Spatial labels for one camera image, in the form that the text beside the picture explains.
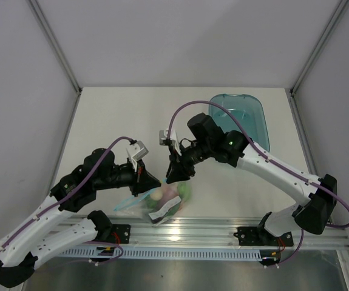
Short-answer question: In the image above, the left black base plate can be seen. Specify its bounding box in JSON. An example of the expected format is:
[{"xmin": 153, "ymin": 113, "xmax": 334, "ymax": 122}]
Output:
[{"xmin": 93, "ymin": 224, "xmax": 131, "ymax": 244}]

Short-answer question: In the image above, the aluminium frame post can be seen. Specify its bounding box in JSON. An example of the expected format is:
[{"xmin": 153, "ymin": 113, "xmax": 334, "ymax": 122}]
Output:
[
  {"xmin": 26, "ymin": 0, "xmax": 82, "ymax": 96},
  {"xmin": 290, "ymin": 0, "xmax": 349, "ymax": 98}
]

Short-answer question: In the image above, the left aluminium frame post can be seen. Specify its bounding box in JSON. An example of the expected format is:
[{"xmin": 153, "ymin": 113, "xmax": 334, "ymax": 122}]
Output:
[{"xmin": 26, "ymin": 0, "xmax": 82, "ymax": 96}]

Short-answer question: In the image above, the white toy onion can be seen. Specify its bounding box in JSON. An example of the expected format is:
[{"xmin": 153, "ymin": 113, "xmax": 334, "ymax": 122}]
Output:
[{"xmin": 150, "ymin": 188, "xmax": 163, "ymax": 201}]

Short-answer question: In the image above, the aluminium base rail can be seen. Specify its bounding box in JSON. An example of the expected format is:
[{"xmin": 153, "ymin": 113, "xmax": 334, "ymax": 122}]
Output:
[{"xmin": 49, "ymin": 215, "xmax": 349, "ymax": 250}]

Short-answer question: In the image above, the right side aluminium rail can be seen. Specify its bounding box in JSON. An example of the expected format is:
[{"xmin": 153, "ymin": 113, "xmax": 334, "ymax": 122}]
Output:
[{"xmin": 285, "ymin": 89, "xmax": 319, "ymax": 175}]

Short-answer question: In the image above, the clear zip bag blue zipper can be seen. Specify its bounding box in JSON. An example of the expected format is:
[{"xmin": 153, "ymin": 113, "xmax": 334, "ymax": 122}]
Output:
[{"xmin": 114, "ymin": 179, "xmax": 192, "ymax": 226}]

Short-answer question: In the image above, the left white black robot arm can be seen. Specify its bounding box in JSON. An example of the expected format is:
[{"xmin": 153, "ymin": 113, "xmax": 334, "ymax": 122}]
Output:
[{"xmin": 0, "ymin": 141, "xmax": 161, "ymax": 288}]

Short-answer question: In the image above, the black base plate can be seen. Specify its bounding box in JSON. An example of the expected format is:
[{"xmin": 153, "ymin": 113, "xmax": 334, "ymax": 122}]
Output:
[
  {"xmin": 93, "ymin": 224, "xmax": 131, "ymax": 244},
  {"xmin": 233, "ymin": 226, "xmax": 294, "ymax": 247}
]

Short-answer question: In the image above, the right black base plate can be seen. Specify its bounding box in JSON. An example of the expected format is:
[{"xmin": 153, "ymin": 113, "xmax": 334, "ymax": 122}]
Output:
[{"xmin": 233, "ymin": 226, "xmax": 294, "ymax": 247}]

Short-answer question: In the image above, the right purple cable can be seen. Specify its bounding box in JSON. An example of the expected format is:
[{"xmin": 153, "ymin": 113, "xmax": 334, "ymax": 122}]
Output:
[{"xmin": 167, "ymin": 100, "xmax": 349, "ymax": 269}]

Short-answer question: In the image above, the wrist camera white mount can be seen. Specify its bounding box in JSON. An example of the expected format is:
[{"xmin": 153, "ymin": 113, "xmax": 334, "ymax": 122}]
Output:
[
  {"xmin": 126, "ymin": 140, "xmax": 149, "ymax": 172},
  {"xmin": 159, "ymin": 129, "xmax": 181, "ymax": 156}
]

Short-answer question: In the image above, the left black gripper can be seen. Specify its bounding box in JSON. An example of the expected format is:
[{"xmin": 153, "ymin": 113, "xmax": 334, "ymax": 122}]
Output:
[{"xmin": 95, "ymin": 157, "xmax": 161, "ymax": 197}]

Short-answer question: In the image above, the green toy bell pepper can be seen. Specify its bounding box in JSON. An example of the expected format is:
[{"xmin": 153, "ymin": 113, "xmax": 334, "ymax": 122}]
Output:
[{"xmin": 177, "ymin": 181, "xmax": 192, "ymax": 202}]

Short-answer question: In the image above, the slotted grey cable duct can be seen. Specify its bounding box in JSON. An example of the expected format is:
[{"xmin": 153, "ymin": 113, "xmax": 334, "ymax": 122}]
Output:
[{"xmin": 59, "ymin": 246, "xmax": 262, "ymax": 261}]

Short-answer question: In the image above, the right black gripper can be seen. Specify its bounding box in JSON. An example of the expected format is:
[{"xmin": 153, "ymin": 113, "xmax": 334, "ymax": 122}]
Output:
[{"xmin": 166, "ymin": 140, "xmax": 212, "ymax": 186}]

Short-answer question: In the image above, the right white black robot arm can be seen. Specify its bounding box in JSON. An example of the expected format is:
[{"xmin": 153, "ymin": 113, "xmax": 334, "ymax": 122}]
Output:
[{"xmin": 160, "ymin": 113, "xmax": 337, "ymax": 245}]

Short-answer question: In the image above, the right aluminium frame post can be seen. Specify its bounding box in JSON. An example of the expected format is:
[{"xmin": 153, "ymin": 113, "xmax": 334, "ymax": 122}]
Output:
[{"xmin": 290, "ymin": 0, "xmax": 349, "ymax": 98}]

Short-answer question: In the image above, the purple cable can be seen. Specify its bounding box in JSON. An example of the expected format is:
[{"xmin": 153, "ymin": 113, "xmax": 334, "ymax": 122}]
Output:
[
  {"xmin": 0, "ymin": 136, "xmax": 137, "ymax": 288},
  {"xmin": 167, "ymin": 100, "xmax": 349, "ymax": 269}
]

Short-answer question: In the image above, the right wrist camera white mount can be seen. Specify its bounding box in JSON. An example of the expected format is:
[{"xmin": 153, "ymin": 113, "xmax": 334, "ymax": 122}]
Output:
[{"xmin": 159, "ymin": 129, "xmax": 181, "ymax": 156}]

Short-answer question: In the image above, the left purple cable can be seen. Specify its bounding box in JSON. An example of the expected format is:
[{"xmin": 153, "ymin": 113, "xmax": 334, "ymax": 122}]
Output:
[{"xmin": 0, "ymin": 136, "xmax": 137, "ymax": 288}]

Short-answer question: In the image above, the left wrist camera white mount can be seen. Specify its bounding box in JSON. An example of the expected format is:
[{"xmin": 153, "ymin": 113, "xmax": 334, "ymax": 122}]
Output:
[{"xmin": 126, "ymin": 140, "xmax": 149, "ymax": 172}]

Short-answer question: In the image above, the purple toy eggplant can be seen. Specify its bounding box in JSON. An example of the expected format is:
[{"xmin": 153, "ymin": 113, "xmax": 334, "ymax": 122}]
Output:
[{"xmin": 160, "ymin": 185, "xmax": 179, "ymax": 204}]

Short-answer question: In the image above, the teal plastic tray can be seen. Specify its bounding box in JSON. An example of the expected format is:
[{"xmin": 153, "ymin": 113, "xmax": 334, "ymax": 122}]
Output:
[{"xmin": 209, "ymin": 94, "xmax": 270, "ymax": 152}]

